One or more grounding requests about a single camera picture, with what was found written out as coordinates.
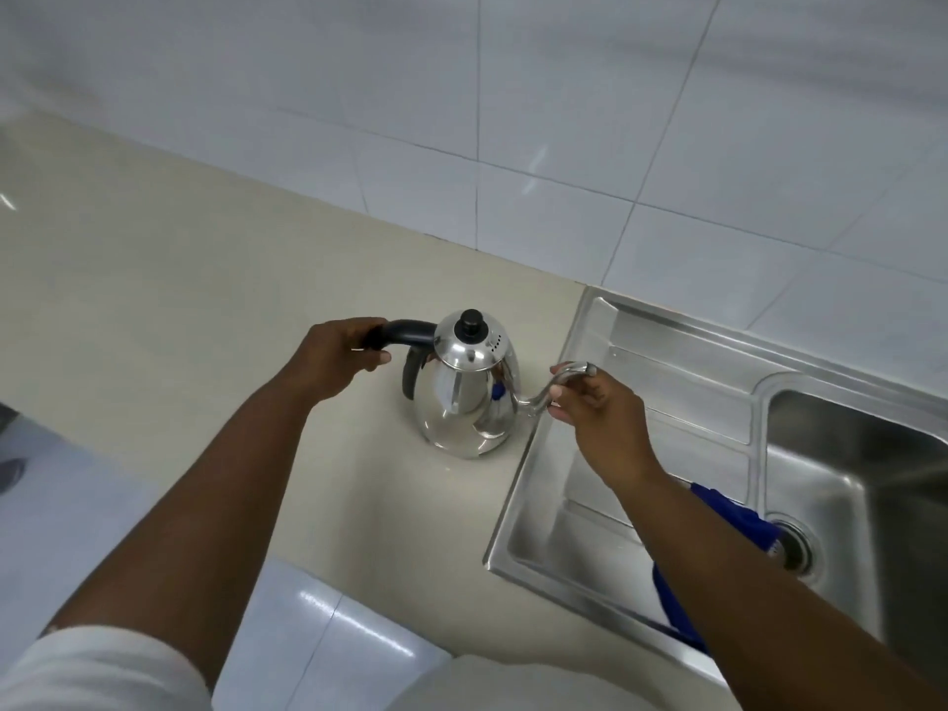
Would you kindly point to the person's right hand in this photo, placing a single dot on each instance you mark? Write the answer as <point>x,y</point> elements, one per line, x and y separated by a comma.
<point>607,429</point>

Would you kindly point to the person's left hand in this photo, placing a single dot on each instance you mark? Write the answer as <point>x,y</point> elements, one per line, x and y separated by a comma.
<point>326,361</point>

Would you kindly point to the person's right thumb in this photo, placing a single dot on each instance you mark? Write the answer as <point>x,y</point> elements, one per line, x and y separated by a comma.
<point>564,407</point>

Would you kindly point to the person's left thumb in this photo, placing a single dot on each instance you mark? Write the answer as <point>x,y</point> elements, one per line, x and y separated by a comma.
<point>372,360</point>

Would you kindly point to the stainless steel gooseneck kettle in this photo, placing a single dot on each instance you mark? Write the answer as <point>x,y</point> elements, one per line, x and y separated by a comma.
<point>466,392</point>

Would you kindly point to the person's left forearm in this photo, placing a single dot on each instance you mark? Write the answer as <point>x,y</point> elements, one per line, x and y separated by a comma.
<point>192,510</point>

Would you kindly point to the person's right forearm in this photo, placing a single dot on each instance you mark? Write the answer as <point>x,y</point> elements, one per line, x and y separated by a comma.
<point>748,599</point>

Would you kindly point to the blue cloth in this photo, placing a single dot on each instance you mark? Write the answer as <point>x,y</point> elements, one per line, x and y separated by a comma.
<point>733,514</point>

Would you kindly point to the sink drain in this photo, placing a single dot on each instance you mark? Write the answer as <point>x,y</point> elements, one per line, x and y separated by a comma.
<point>798,546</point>

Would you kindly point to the stainless steel sink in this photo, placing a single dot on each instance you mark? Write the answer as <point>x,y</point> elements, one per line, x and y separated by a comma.
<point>837,466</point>

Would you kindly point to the person's white shirt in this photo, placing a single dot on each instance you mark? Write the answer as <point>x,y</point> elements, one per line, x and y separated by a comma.
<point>89,673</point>

